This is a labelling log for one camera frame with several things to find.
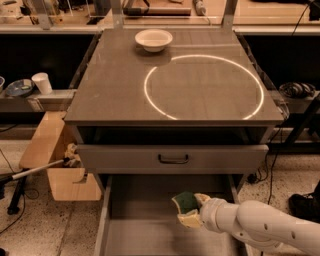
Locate coiled black cable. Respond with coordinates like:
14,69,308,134
278,81,316,100

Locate grey drawer cabinet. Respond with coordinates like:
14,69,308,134
63,28,285,184

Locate green scrubbing sponge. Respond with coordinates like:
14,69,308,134
172,191,198,214

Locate white paper cup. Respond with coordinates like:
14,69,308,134
32,72,52,95

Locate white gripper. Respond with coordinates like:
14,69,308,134
177,193,240,234

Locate open grey middle drawer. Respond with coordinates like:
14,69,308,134
94,174,253,256

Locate top drawer with black handle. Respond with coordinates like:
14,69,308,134
78,144,268,175

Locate grey side shelf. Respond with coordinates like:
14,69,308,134
0,89,76,112

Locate black shoe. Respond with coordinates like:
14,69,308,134
288,181,320,223

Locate blue plate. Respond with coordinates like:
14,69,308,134
5,79,34,97

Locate metal pole with black stand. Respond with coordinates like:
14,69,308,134
0,158,69,215

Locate black floor cable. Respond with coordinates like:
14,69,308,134
246,128,284,205

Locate white paper bowl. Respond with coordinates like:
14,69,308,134
135,29,173,52

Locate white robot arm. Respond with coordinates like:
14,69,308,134
172,192,320,256

